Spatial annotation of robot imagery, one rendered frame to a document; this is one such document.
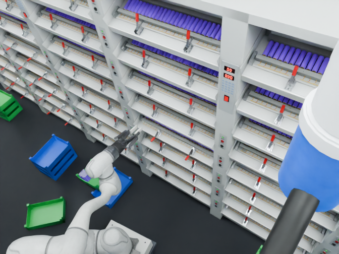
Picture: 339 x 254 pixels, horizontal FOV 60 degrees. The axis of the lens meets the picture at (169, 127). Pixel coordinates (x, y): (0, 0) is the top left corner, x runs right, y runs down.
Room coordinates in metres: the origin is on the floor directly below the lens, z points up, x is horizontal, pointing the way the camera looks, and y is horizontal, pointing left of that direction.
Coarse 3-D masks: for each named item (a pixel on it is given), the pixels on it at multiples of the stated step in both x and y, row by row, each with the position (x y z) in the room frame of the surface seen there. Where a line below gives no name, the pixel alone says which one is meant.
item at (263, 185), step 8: (232, 168) 0.85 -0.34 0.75; (240, 168) 0.84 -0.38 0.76; (248, 168) 0.81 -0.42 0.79; (232, 176) 0.81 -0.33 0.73; (240, 176) 0.79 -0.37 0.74; (248, 176) 0.78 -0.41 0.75; (256, 176) 0.77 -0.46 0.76; (264, 176) 0.75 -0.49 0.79; (248, 184) 0.74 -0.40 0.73; (256, 184) 0.72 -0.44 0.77; (264, 184) 0.72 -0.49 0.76; (272, 184) 0.70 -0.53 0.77; (264, 192) 0.68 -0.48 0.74; (272, 192) 0.67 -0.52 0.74; (280, 192) 0.66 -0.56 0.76; (280, 200) 0.62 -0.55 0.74; (320, 216) 0.50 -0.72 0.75; (328, 216) 0.49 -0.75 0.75; (336, 216) 0.48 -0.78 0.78; (320, 224) 0.47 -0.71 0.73; (328, 224) 0.46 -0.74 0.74; (336, 224) 0.44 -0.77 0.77
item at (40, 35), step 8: (24, 0) 1.75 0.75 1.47; (32, 8) 1.77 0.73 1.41; (32, 32) 1.80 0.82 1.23; (40, 32) 1.75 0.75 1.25; (48, 32) 1.79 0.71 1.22; (40, 40) 1.76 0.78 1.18; (40, 48) 1.80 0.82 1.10; (56, 56) 1.78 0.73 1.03; (48, 64) 1.80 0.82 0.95; (64, 80) 1.75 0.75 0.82; (64, 88) 1.77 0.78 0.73; (72, 96) 1.76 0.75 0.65; (72, 104) 1.77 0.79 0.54; (80, 112) 1.76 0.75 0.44; (80, 120) 1.77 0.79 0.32; (88, 128) 1.76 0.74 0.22; (88, 136) 1.77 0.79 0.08
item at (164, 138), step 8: (136, 120) 1.29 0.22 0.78; (144, 128) 1.25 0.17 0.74; (152, 128) 1.24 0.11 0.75; (160, 136) 1.17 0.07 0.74; (168, 136) 1.15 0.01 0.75; (168, 144) 1.12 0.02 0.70; (176, 144) 1.08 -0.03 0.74; (184, 144) 1.07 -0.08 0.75; (184, 152) 1.03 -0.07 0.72; (200, 152) 0.99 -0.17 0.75; (200, 160) 0.94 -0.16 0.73; (208, 160) 0.93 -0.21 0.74
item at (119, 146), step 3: (117, 141) 1.08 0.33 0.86; (123, 141) 1.08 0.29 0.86; (114, 144) 1.04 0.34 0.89; (117, 144) 1.04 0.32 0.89; (120, 144) 1.06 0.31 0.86; (123, 144) 1.05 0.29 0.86; (126, 144) 1.05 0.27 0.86; (117, 147) 1.02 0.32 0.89; (120, 147) 1.02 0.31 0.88; (123, 147) 1.03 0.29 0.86; (120, 150) 1.01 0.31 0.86; (120, 153) 1.00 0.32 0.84
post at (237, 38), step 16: (240, 0) 0.91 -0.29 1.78; (256, 0) 0.90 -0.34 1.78; (224, 16) 0.88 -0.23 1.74; (224, 32) 0.88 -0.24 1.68; (240, 32) 0.84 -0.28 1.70; (256, 32) 0.89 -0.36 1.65; (224, 48) 0.87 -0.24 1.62; (240, 48) 0.83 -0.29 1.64; (240, 64) 0.83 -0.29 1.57; (240, 80) 0.83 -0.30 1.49; (224, 112) 0.86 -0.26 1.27; (224, 128) 0.85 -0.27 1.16; (224, 160) 0.84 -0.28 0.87; (224, 176) 0.83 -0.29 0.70; (224, 192) 0.83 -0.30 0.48
